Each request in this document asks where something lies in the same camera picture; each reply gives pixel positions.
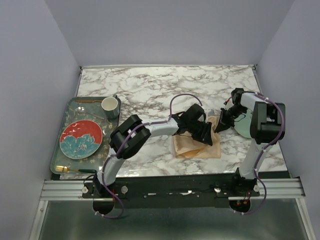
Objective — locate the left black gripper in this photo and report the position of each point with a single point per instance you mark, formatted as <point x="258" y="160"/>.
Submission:
<point x="205" y="135"/>

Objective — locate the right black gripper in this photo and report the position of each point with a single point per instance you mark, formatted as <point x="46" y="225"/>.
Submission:
<point x="223" y="123"/>

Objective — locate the peach cloth napkin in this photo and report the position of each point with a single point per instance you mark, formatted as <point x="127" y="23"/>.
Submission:
<point x="187" y="148"/>

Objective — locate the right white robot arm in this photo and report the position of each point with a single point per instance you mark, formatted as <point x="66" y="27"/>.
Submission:
<point x="267" y="127"/>

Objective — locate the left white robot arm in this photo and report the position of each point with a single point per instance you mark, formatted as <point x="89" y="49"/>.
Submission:
<point x="127" y="139"/>

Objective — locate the mint green floral plate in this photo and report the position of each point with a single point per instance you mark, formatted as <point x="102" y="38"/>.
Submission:
<point x="242" y="124"/>

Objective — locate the grey-green ceramic mug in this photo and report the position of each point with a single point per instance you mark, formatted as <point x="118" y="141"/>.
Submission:
<point x="111" y="107"/>

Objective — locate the red and teal plate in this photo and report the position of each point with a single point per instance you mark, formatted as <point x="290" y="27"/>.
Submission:
<point x="81" y="139"/>

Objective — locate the silver metal spoon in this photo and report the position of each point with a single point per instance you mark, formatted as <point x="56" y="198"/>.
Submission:
<point x="82" y="110"/>

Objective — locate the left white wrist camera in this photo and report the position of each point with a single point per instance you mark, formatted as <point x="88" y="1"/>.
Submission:
<point x="210" y="113"/>

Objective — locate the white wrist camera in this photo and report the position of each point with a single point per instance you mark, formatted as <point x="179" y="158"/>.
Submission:
<point x="228" y="104"/>
<point x="210" y="113"/>

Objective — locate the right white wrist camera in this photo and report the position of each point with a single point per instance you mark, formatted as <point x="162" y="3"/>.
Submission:
<point x="228" y="104"/>

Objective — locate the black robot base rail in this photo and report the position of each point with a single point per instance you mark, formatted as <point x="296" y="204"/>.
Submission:
<point x="179" y="191"/>

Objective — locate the gold fork green handle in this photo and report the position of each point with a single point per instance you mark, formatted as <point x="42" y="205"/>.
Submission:
<point x="65" y="169"/>

